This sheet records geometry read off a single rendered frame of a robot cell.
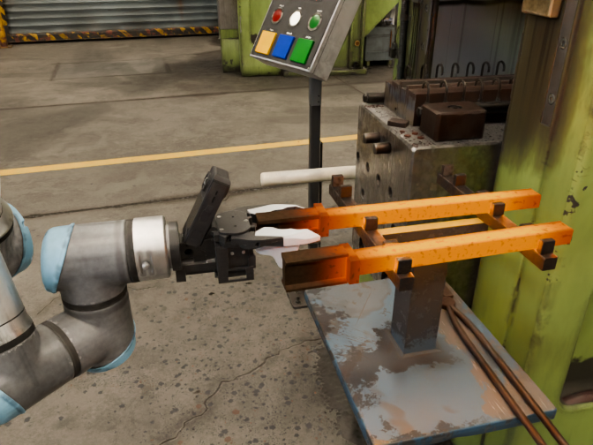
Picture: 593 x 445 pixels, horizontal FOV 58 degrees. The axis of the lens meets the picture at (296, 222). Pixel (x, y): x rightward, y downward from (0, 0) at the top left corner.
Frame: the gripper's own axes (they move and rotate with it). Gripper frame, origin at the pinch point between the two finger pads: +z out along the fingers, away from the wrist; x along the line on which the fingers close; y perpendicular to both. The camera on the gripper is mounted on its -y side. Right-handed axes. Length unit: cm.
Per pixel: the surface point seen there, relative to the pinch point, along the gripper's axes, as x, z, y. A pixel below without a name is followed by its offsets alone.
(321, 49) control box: -93, 27, -8
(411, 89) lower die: -51, 38, -5
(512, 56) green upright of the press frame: -72, 78, -8
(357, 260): 14.9, 3.0, -1.4
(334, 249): 12.5, 0.7, -1.9
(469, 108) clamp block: -37, 46, -4
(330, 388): -58, 23, 94
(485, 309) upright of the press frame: -25, 51, 42
